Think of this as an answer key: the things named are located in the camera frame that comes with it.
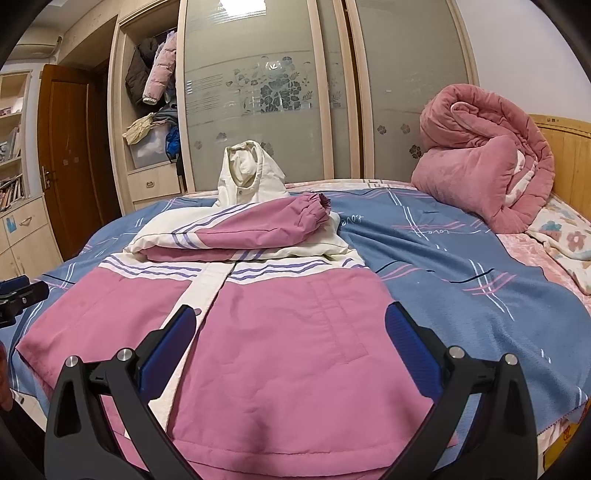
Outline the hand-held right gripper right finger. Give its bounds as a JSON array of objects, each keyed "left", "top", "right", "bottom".
[{"left": 385, "top": 301, "right": 539, "bottom": 480}]

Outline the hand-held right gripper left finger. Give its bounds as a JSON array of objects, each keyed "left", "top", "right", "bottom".
[{"left": 44, "top": 305, "right": 199, "bottom": 480}]

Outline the pink and white hooded jacket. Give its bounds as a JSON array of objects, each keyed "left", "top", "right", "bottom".
[{"left": 16, "top": 140, "right": 460, "bottom": 480}]

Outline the beige bookshelf cabinet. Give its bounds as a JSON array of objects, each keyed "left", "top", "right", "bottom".
[{"left": 0, "top": 69, "right": 63, "bottom": 282}]

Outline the row of books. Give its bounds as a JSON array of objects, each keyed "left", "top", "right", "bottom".
[{"left": 0, "top": 173, "right": 24, "bottom": 210}]

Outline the blue plaid blanket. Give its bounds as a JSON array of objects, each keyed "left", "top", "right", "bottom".
[{"left": 0, "top": 182, "right": 591, "bottom": 444}]

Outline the brown wooden door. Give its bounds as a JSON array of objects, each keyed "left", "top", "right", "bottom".
[{"left": 37, "top": 65, "right": 109, "bottom": 261}]

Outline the beige wardrobe drawer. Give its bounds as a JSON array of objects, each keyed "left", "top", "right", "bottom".
[{"left": 126, "top": 166, "right": 183, "bottom": 199}]

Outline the clear plastic storage box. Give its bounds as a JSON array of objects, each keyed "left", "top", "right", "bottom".
[{"left": 129, "top": 124, "right": 169, "bottom": 169}]

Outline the cream floral bed sheet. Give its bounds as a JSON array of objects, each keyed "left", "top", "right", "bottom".
[{"left": 496, "top": 194, "right": 591, "bottom": 296}]

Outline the beige crumpled cloth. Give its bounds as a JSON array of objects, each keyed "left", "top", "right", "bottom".
[{"left": 122, "top": 112, "right": 155, "bottom": 146}]

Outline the blue garment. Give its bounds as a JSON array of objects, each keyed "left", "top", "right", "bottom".
[{"left": 165, "top": 124, "right": 181, "bottom": 160}]

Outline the rolled pink quilt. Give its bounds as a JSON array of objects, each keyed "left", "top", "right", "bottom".
[{"left": 411, "top": 83, "right": 555, "bottom": 234}]

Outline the grey garment pile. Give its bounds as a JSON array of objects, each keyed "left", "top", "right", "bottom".
[{"left": 152, "top": 104, "right": 178, "bottom": 127}]

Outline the white air conditioner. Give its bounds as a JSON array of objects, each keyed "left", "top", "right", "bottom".
[{"left": 16, "top": 37, "right": 63, "bottom": 58}]

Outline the brown hanging jacket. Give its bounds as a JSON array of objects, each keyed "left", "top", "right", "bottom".
[{"left": 126, "top": 37, "right": 160, "bottom": 107}]

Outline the pink hanging puffer jacket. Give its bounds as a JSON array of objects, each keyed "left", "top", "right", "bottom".
[{"left": 142, "top": 30, "right": 178, "bottom": 104}]

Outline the beige wardrobe with frosted doors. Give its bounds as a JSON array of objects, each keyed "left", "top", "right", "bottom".
[{"left": 108, "top": 0, "right": 481, "bottom": 215}]

